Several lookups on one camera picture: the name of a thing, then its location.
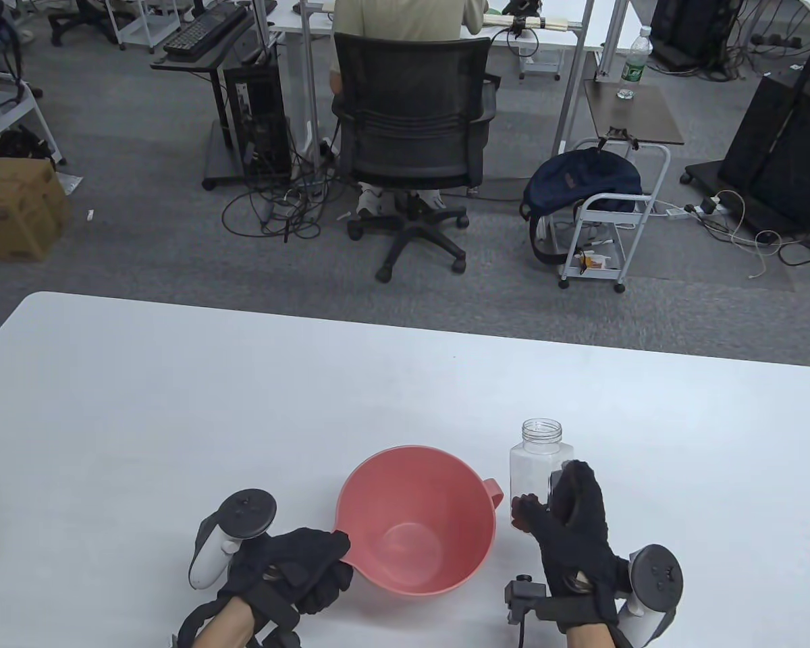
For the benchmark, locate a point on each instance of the white power strip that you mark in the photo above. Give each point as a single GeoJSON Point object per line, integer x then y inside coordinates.
{"type": "Point", "coordinates": [676, 214]}
{"type": "Point", "coordinates": [709, 204]}

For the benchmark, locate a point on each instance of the white metal rolling cart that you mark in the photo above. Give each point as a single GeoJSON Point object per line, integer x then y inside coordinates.
{"type": "Point", "coordinates": [617, 200]}

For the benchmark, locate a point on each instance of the person's left forearm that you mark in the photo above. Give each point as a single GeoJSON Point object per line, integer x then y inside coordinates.
{"type": "Point", "coordinates": [226, 628]}

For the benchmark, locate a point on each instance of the black equipment box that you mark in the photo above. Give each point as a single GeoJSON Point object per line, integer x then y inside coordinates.
{"type": "Point", "coordinates": [688, 27]}

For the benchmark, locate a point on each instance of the navy blue backpack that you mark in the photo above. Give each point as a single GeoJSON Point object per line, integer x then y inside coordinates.
{"type": "Point", "coordinates": [580, 179]}

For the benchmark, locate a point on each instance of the black keyboard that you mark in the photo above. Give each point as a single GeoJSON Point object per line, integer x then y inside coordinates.
{"type": "Point", "coordinates": [199, 30]}

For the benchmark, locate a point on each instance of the black bag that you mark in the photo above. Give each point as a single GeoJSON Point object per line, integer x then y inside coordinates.
{"type": "Point", "coordinates": [20, 145]}

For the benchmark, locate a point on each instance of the black computer tower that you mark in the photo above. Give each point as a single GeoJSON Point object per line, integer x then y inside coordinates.
{"type": "Point", "coordinates": [263, 115]}

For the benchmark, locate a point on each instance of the black headset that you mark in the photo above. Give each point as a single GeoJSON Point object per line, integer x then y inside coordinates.
{"type": "Point", "coordinates": [523, 7]}

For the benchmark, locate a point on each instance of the brown cardboard box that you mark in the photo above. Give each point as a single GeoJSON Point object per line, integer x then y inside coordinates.
{"type": "Point", "coordinates": [13, 216]}

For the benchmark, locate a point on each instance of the dark rolling keyboard stand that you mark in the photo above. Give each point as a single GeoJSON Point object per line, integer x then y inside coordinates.
{"type": "Point", "coordinates": [196, 62]}

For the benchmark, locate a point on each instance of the pink salad bowl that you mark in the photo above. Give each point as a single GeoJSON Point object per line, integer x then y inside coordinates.
{"type": "Point", "coordinates": [412, 499]}

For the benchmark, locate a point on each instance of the person's right hand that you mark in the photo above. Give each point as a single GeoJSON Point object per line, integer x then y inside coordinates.
{"type": "Point", "coordinates": [577, 533]}

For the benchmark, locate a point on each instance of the black swivel chair base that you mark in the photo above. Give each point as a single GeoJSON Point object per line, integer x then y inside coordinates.
{"type": "Point", "coordinates": [84, 17]}

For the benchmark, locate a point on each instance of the green label water bottle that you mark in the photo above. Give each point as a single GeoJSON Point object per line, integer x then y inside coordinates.
{"type": "Point", "coordinates": [633, 64]}

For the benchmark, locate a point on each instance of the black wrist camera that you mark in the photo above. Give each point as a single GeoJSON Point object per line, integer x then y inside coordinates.
{"type": "Point", "coordinates": [523, 594]}

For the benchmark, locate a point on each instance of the small white wheeled cart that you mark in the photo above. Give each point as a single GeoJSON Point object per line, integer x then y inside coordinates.
{"type": "Point", "coordinates": [158, 27]}

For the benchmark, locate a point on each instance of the white metal-legged desk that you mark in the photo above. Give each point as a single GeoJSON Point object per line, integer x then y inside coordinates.
{"type": "Point", "coordinates": [560, 39]}

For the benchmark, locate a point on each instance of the clear plastic jar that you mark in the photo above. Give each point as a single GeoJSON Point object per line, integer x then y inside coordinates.
{"type": "Point", "coordinates": [533, 466]}

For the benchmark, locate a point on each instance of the black cabinet on wheels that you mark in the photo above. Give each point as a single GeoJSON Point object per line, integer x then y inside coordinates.
{"type": "Point", "coordinates": [763, 135]}

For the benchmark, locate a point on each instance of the dark brown side table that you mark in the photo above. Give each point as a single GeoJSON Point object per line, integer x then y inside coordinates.
{"type": "Point", "coordinates": [631, 121]}

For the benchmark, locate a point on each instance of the person's right forearm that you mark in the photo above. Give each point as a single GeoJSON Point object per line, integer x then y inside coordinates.
{"type": "Point", "coordinates": [590, 638]}

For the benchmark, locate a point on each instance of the person's left hand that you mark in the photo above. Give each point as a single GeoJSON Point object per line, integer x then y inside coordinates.
{"type": "Point", "coordinates": [310, 580]}

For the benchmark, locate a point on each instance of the black mesh office chair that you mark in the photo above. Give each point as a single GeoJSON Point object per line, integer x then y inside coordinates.
{"type": "Point", "coordinates": [412, 88]}

